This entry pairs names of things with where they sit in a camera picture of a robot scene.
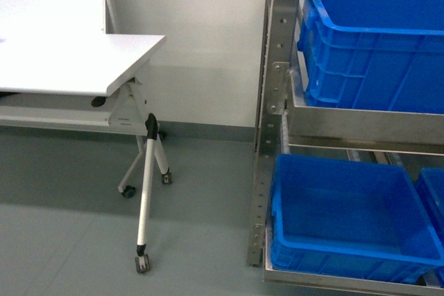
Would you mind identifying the metal storage rack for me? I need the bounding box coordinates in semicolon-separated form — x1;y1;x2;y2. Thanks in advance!
247;0;443;295

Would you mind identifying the black caster wheel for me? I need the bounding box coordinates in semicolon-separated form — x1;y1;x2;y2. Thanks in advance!
121;186;136;199

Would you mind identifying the lower left blue crate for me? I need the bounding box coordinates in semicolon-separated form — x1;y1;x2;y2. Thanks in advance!
271;154;443;284

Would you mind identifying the blue crate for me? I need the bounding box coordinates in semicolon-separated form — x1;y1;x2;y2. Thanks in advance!
271;154;443;284
298;0;443;114
414;166;444;288

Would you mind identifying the upper left blue crate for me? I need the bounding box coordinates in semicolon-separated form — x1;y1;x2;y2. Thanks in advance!
298;0;443;114

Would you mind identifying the lower middle blue crate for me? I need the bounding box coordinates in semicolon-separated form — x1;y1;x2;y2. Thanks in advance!
414;166;444;288

